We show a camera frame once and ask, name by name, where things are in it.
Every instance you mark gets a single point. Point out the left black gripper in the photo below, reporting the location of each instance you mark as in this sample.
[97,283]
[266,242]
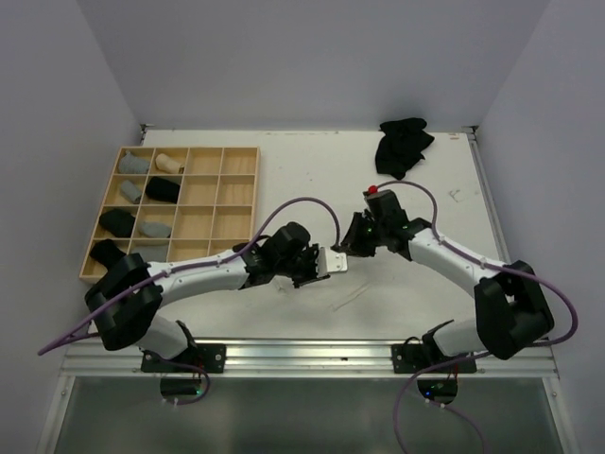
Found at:
[312,252]

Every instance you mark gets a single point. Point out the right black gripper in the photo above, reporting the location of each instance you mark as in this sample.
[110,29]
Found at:
[351,243]

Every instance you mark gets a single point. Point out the white underwear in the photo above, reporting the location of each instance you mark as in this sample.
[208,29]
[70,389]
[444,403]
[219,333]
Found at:
[331,294]

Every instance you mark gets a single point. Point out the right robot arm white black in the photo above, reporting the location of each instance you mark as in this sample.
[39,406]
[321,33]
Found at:
[511,311]

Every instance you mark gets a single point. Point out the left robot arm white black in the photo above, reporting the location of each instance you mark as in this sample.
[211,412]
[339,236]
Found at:
[126,301]

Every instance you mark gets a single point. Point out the black rolled underwear second row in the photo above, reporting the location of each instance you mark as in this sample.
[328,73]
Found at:
[161,189]

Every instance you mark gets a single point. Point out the beige rolled underwear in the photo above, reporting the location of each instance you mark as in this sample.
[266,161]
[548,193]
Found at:
[167,164]

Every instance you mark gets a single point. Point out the black rolled underwear third row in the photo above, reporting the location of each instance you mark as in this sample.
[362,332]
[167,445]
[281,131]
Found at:
[118,222]

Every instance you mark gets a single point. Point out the grey rolled underwear second row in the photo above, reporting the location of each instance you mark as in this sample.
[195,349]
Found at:
[130,191]

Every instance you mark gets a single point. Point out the black rolled underwear bottom row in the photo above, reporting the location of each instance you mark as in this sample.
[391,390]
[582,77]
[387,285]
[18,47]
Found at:
[106,253]

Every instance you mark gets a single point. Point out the grey rolled underwear top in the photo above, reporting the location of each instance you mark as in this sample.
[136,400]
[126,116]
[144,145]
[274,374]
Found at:
[132,164]

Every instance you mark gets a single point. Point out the wooden compartment tray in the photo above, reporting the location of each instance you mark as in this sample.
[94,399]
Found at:
[215,209]

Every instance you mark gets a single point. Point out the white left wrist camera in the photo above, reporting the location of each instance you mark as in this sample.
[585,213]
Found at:
[330,262]

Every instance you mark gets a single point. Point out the aluminium mounting rail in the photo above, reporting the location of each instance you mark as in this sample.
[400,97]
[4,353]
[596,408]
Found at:
[304,358]

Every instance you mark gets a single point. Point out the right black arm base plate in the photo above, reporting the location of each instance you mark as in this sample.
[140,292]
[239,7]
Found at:
[412,355]

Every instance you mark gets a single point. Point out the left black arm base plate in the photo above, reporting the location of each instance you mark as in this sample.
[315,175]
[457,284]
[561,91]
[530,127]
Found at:
[208,357]

